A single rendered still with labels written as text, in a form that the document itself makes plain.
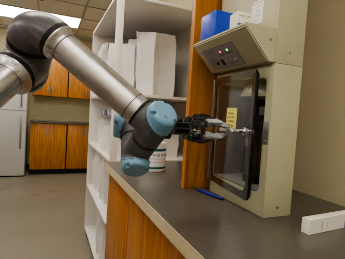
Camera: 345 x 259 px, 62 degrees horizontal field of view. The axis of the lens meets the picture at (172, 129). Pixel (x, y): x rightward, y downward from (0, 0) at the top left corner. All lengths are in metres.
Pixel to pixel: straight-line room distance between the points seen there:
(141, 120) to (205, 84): 0.58
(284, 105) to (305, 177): 0.53
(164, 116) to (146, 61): 1.45
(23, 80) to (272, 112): 0.69
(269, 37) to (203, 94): 0.40
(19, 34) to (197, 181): 0.83
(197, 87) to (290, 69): 0.39
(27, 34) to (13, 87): 0.13
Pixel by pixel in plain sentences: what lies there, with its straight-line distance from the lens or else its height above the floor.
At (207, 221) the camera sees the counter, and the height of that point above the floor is 0.94.
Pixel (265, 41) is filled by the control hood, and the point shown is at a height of 1.47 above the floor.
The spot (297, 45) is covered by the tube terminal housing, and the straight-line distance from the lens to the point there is 1.00.
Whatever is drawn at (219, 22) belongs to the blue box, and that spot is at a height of 1.56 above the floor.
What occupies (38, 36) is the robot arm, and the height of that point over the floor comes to 1.40.
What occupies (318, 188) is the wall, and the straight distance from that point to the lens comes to 1.37.
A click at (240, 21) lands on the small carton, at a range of 0.98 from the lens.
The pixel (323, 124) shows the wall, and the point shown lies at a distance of 1.35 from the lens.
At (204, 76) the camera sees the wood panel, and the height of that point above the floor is 1.40.
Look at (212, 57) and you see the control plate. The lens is 1.10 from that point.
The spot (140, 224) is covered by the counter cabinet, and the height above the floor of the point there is 0.81.
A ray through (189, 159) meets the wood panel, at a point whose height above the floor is 1.06.
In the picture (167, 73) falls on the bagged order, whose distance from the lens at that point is 2.23.
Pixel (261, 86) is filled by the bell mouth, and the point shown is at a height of 1.35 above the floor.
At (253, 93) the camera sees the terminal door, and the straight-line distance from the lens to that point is 0.90.
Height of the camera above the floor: 1.24
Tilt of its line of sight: 3 degrees down
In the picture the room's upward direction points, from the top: 4 degrees clockwise
